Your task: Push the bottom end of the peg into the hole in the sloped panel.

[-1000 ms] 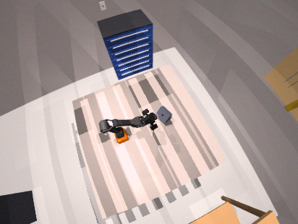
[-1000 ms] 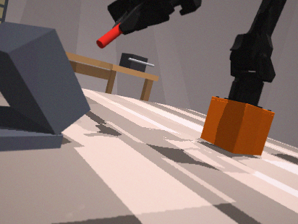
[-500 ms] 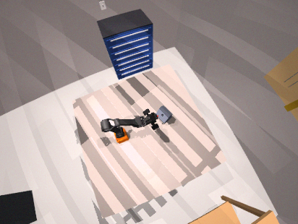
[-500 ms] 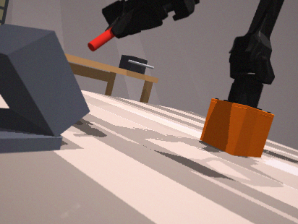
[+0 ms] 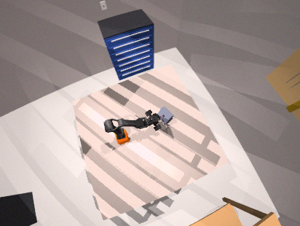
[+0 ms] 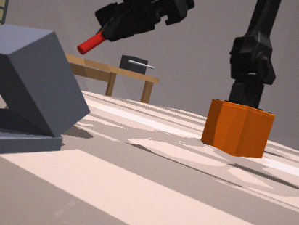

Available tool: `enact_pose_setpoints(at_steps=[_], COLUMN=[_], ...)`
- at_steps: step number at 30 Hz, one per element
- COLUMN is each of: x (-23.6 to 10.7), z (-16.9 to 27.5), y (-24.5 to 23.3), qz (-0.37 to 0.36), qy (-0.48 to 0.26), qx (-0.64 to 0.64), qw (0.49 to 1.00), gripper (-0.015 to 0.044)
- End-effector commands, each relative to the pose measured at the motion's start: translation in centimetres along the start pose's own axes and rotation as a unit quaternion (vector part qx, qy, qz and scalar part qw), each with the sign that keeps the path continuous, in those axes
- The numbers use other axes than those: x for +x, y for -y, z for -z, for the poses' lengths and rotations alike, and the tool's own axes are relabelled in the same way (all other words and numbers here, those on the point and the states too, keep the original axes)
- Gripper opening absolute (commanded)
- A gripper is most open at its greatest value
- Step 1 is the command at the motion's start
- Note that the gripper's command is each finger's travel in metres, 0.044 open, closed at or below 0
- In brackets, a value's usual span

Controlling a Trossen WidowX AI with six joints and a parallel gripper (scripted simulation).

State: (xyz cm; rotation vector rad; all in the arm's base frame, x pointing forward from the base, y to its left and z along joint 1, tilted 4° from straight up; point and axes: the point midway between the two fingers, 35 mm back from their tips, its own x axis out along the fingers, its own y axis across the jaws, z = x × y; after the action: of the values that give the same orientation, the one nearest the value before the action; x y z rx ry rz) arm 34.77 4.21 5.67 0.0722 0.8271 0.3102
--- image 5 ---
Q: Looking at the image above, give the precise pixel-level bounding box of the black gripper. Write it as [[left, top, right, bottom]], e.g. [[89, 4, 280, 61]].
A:
[[145, 110, 162, 131]]

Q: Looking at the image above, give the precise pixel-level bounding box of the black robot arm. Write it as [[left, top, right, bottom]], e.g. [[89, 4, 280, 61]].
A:
[[103, 113, 160, 139]]

